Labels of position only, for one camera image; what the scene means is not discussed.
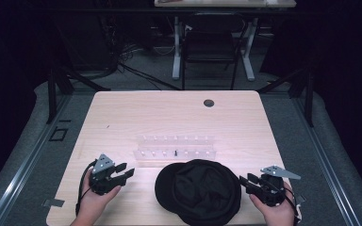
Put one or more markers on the aluminium floor rail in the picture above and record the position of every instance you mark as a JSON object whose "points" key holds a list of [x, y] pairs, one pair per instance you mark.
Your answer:
{"points": [[326, 160], [25, 160]]}

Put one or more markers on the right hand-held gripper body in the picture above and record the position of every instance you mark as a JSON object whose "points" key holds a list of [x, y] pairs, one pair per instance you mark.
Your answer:
{"points": [[271, 190]]}

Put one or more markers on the black hat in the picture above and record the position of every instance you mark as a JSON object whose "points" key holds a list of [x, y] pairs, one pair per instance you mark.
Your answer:
{"points": [[198, 191]]}

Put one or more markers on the white-legged desk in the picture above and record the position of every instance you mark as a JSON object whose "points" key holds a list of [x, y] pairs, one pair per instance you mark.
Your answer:
{"points": [[226, 3]]}

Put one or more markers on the black metal stand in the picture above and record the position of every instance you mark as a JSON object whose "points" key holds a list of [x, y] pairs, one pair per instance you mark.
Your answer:
{"points": [[52, 91], [309, 94]]}

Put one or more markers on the black chair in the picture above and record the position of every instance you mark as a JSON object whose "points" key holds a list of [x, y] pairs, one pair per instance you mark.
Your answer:
{"points": [[209, 44]]}

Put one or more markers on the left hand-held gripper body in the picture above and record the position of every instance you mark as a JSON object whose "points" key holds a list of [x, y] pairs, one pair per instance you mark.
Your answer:
{"points": [[102, 180]]}

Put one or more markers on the person's left hand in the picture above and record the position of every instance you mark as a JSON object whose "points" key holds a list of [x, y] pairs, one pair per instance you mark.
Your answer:
{"points": [[91, 205]]}

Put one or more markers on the grey tape strip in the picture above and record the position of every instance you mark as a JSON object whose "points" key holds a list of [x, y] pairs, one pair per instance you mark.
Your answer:
{"points": [[53, 202]]}

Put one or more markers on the person's right hand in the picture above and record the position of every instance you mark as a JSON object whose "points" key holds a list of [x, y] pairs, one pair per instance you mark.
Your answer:
{"points": [[278, 215]]}

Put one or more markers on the round table grommet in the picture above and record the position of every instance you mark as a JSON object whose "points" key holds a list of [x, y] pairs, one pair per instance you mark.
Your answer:
{"points": [[208, 103]]}

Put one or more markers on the clear acrylic rack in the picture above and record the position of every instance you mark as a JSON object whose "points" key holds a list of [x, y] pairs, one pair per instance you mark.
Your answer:
{"points": [[174, 147]]}

